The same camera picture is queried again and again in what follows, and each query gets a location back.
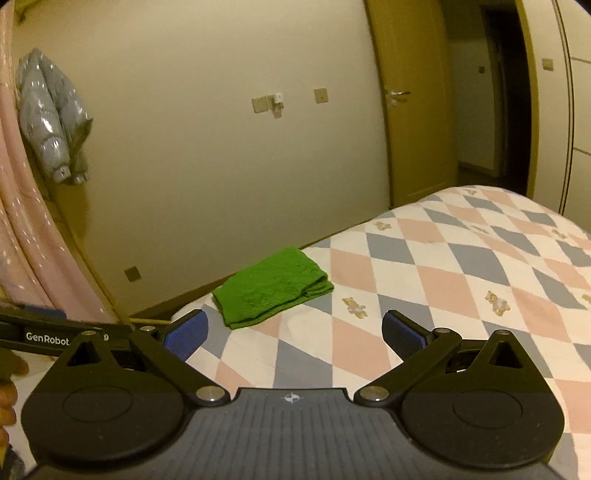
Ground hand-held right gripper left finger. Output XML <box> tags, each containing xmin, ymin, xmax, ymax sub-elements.
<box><xmin>58</xmin><ymin>310</ymin><xmax>229</xmax><ymax>407</ymax></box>

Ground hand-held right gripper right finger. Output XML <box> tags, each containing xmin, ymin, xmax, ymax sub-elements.
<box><xmin>353</xmin><ymin>310</ymin><xmax>539</xmax><ymax>407</ymax></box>

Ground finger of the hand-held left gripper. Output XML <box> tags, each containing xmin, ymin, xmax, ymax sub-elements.
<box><xmin>0</xmin><ymin>302</ymin><xmax>65</xmax><ymax>320</ymax></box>

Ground green knitted sweater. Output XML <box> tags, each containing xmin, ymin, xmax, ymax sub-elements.
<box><xmin>211</xmin><ymin>247</ymin><xmax>334</xmax><ymax>330</ymax></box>

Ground person's left hand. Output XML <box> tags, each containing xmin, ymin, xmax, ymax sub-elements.
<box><xmin>0</xmin><ymin>360</ymin><xmax>28</xmax><ymax>457</ymax></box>

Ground bed with checkered sheet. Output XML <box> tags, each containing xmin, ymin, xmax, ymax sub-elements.
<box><xmin>171</xmin><ymin>185</ymin><xmax>591</xmax><ymax>480</ymax></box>

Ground pink dotted curtain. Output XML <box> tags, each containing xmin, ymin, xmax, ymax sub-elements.
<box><xmin>0</xmin><ymin>0</ymin><xmax>121</xmax><ymax>324</ymax></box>

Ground grey puffer jacket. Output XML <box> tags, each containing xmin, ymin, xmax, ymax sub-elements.
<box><xmin>16</xmin><ymin>46</ymin><xmax>93</xmax><ymax>185</ymax></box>

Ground yellow wooden door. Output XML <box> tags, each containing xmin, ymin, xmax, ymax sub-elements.
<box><xmin>365</xmin><ymin>0</ymin><xmax>458</xmax><ymax>208</ymax></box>

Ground cream panelled wardrobe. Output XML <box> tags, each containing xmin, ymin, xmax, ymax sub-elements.
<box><xmin>517</xmin><ymin>0</ymin><xmax>591</xmax><ymax>217</ymax></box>

